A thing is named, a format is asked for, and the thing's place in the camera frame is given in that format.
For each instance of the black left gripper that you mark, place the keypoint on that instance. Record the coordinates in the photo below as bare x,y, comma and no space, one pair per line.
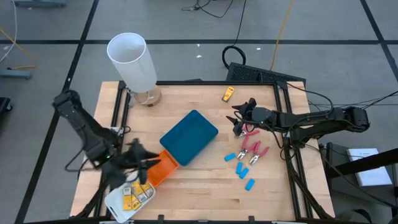
115,165

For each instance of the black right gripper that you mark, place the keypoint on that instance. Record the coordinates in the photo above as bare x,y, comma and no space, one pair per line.
259,116

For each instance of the blue eraser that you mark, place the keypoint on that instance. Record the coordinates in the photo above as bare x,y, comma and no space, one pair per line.
230,157
249,184
238,168
243,173

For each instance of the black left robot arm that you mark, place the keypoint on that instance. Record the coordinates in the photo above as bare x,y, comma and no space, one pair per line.
84,127

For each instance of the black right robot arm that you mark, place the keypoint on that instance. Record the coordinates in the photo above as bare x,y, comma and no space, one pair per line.
323,119

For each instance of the orange perforated plastic basket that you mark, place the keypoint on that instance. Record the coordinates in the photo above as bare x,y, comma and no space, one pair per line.
164,169

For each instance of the blue plastic bin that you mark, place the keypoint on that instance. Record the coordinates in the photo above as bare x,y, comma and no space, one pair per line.
189,138

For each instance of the black computer box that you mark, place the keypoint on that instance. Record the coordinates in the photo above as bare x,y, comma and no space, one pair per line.
258,74

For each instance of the white plastic bin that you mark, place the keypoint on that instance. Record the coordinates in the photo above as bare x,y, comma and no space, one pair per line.
116,203

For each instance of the black edge clip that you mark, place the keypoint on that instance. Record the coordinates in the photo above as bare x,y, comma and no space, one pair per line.
160,219
251,219

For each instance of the dark side desk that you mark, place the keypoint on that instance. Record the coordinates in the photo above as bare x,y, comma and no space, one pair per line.
357,161

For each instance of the white booklet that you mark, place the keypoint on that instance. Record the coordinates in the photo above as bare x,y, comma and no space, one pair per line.
370,168

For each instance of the black caster foot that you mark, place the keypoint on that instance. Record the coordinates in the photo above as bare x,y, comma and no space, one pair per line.
4,105

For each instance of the grey floor bar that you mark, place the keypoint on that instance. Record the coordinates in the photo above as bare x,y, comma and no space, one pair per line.
40,3
15,74

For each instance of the black aluminium table frame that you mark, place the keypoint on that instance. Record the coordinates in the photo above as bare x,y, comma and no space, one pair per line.
202,83

